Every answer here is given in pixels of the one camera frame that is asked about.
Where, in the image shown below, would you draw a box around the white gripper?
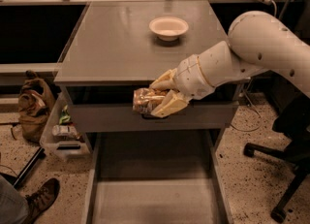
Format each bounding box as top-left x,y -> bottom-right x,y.
149,54 -> 215,118

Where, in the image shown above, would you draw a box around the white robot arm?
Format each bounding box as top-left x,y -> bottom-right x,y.
150,11 -> 310,117

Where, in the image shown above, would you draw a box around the grey drawer cabinet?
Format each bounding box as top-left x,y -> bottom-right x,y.
54,1 -> 230,148

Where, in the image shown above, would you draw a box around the grey middle drawer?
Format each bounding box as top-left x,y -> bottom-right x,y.
67,83 -> 239,133

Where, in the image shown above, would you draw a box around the open bottom drawer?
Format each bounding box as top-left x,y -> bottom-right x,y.
81,130 -> 233,224

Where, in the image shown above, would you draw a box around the white paper bowl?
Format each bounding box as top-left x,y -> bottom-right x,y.
149,16 -> 189,42

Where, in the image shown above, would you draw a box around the green snack bag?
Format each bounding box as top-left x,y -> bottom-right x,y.
58,105 -> 72,125

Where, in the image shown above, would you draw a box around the clear plastic storage bin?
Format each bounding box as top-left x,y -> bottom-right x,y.
40,93 -> 92,161

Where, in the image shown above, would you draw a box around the black office chair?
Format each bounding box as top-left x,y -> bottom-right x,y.
243,94 -> 310,223

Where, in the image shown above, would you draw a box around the brown backpack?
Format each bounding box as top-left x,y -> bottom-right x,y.
18,70 -> 57,144

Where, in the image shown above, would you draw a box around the brown leather boot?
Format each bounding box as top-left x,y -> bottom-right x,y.
19,178 -> 60,224

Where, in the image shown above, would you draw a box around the grey trouser leg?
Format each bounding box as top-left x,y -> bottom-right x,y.
0,176 -> 29,224

